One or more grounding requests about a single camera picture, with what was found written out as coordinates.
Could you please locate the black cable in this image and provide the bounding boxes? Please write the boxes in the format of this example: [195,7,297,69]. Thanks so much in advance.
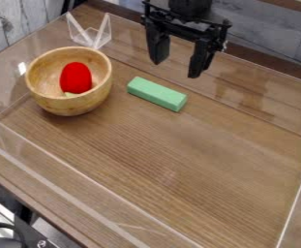
[0,222,28,248]

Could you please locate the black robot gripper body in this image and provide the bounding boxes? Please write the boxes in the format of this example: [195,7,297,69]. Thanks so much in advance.
[143,0,233,51]

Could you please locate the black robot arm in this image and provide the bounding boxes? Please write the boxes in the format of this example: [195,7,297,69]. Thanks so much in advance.
[141,0,233,78]

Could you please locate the wooden bowl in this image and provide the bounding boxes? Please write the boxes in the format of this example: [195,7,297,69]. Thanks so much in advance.
[24,46,112,116]

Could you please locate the black metal table frame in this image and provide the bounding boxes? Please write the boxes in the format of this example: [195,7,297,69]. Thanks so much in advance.
[0,185,80,248]

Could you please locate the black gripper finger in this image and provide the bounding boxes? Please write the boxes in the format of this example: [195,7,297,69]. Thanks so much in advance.
[188,39,215,78]
[147,23,171,65]

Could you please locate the green rectangular block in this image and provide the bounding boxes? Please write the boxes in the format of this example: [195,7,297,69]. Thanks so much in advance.
[127,77,188,112]

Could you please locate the red plush fruit green stem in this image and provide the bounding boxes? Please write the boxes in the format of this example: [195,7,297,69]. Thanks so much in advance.
[60,62,92,96]

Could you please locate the clear acrylic tray walls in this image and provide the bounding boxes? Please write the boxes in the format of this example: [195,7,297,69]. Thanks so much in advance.
[0,7,301,248]

